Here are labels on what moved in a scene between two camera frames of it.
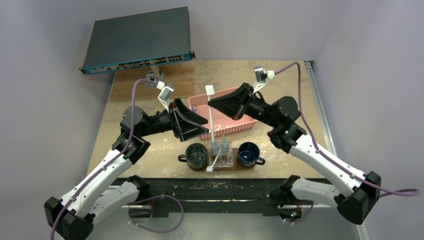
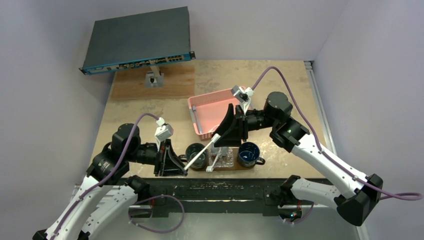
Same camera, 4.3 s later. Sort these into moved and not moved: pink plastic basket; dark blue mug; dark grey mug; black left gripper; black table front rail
Moved: black left gripper
Not moved: dark grey mug; black table front rail; dark blue mug; pink plastic basket
